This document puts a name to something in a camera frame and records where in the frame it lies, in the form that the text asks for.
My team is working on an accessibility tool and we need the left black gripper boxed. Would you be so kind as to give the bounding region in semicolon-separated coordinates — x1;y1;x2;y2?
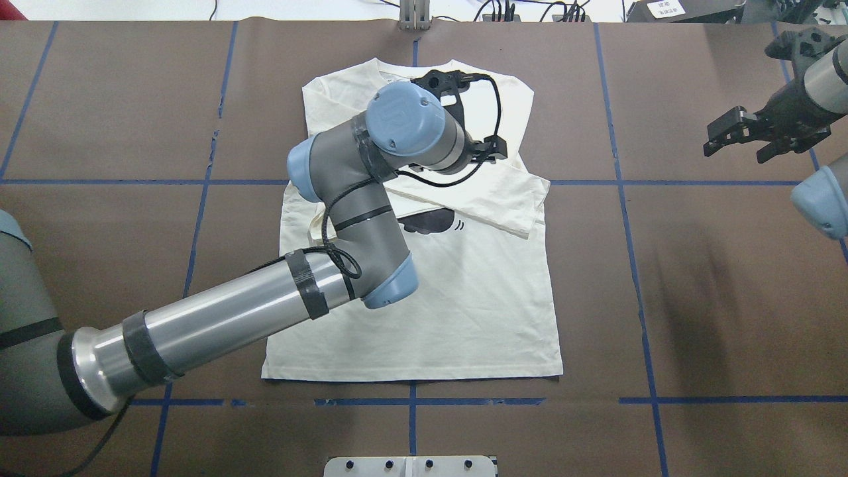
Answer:
464;135;508;164

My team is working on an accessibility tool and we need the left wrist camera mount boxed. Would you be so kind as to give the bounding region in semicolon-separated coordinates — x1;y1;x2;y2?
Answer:
411;70;475;126

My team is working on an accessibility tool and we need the aluminium frame post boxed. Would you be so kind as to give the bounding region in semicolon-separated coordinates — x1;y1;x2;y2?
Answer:
399;0;432;31

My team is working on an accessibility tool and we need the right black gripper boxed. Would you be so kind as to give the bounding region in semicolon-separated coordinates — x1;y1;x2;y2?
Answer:
703;83;832;165

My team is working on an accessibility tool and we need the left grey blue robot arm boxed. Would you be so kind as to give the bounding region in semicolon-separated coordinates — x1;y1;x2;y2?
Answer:
1;70;507;437

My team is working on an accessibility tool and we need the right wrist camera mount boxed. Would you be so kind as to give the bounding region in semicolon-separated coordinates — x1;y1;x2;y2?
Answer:
764;27;847;78

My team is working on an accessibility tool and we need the cream long-sleeve cat shirt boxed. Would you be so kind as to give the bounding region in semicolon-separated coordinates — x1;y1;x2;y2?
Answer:
261;72;563;382

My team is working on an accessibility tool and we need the white camera post base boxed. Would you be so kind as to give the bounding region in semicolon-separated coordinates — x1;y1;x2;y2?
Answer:
322;455;500;476

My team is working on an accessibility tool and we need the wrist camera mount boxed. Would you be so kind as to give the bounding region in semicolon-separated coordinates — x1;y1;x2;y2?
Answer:
411;70;475;126
764;27;847;78

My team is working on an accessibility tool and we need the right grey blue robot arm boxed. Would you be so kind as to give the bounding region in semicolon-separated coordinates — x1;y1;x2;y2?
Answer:
703;28;847;240

